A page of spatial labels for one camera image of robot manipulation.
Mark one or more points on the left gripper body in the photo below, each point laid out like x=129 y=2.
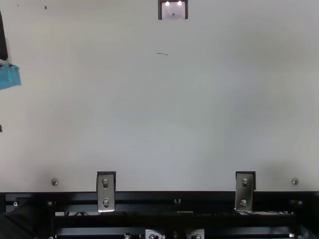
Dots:
x=10 y=77

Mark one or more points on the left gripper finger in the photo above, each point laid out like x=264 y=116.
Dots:
x=3 y=42

